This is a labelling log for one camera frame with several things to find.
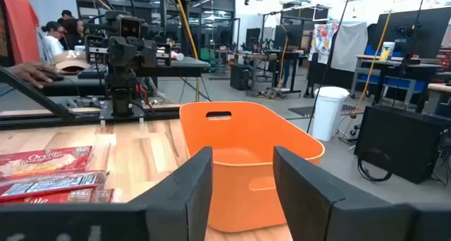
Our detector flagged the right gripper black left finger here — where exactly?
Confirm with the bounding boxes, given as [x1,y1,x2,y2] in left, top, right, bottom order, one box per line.
[128,146,214,241]

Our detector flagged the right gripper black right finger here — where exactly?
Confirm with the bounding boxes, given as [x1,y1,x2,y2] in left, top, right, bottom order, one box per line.
[273,145,345,241]

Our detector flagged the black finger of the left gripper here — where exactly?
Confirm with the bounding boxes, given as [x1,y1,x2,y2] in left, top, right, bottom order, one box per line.
[140,39,158,68]
[107,35,137,67]

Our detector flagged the red Orville popcorn bag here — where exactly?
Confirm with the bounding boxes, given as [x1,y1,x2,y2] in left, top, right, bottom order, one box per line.
[0,145,94,179]

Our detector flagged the black keyboard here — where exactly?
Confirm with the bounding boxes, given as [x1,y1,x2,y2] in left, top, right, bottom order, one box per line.
[77,63,109,80]

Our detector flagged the beige baseball cap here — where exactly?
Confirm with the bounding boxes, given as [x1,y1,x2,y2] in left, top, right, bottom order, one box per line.
[52,50,92,73]

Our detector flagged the person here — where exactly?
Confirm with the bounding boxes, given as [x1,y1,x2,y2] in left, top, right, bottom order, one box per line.
[56,9,86,51]
[41,20,68,64]

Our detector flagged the black desk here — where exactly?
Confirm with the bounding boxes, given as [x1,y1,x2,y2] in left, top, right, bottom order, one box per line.
[35,56,211,103]

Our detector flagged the black computer mouse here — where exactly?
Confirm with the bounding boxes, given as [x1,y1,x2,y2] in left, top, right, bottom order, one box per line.
[37,69,66,82]

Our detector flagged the person's hand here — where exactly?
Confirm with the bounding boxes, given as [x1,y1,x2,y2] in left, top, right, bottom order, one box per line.
[4,61,59,90]

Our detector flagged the black shelving rack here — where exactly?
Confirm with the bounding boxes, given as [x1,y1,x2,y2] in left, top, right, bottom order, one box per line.
[74,0,237,61]

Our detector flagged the red fabric panel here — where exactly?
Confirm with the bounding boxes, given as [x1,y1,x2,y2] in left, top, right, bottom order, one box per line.
[0,0,41,66]

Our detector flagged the black floor mat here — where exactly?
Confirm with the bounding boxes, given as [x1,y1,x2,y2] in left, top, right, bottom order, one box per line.
[288,104,357,118]

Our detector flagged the orange plastic basket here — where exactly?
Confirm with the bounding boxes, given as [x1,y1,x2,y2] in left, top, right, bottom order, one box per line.
[179,101,326,233]

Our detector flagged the white trash bin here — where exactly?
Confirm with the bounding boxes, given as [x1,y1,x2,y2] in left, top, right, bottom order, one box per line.
[311,86,350,142]

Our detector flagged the black computer tower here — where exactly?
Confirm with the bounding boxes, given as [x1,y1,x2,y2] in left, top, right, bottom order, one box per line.
[229,63,253,92]

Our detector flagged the black equipment box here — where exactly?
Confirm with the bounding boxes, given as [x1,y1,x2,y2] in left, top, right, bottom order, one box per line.
[353,104,451,185]

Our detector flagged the thin black pole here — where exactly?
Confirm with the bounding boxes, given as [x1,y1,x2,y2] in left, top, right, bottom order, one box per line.
[306,0,354,134]

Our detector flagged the colourful floral cloth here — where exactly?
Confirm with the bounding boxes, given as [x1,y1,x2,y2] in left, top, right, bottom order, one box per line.
[309,22,340,66]

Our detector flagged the grey cloth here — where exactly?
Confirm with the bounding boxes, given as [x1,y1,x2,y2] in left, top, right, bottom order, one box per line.
[330,20,369,73]

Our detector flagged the wooden top work table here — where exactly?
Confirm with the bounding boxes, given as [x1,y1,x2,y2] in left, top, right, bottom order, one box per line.
[350,54,445,109]

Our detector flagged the white bucket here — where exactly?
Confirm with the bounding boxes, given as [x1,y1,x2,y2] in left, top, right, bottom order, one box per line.
[380,40,397,62]

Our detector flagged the black partition panel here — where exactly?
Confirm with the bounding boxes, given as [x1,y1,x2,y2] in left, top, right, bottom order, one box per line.
[376,6,451,60]

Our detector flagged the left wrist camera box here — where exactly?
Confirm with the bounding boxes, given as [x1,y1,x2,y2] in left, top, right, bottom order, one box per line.
[117,14,144,39]

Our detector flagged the yellow hanging cable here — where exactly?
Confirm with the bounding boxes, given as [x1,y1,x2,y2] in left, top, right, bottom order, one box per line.
[171,0,201,103]
[350,9,394,119]

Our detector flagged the black coiled cable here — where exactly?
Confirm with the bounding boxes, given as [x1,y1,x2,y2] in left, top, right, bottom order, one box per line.
[357,149,393,183]

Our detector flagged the black diagonal frame strut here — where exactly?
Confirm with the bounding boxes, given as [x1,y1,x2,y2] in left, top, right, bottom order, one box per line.
[0,66,78,122]

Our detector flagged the black table frame rail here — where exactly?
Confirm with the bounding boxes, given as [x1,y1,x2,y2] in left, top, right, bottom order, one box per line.
[0,106,181,130]

